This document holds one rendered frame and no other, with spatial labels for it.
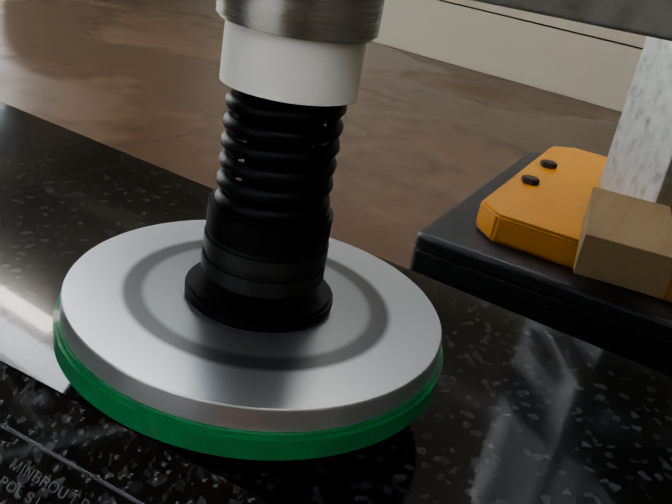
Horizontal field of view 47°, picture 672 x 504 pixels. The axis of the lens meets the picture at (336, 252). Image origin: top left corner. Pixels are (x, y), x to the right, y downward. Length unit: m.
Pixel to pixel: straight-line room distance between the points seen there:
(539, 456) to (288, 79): 0.26
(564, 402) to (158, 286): 0.27
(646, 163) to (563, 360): 0.62
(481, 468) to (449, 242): 0.60
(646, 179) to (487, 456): 0.75
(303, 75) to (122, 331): 0.15
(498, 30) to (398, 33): 0.97
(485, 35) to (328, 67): 6.54
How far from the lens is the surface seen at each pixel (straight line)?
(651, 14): 0.36
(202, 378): 0.37
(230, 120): 0.39
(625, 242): 0.91
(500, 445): 0.47
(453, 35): 7.02
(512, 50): 6.81
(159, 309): 0.42
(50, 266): 0.58
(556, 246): 1.03
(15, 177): 0.74
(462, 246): 1.01
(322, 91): 0.37
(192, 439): 0.36
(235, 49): 0.37
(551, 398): 0.53
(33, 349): 0.49
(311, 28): 0.35
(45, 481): 0.44
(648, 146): 1.16
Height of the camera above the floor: 1.12
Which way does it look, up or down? 24 degrees down
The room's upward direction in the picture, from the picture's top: 10 degrees clockwise
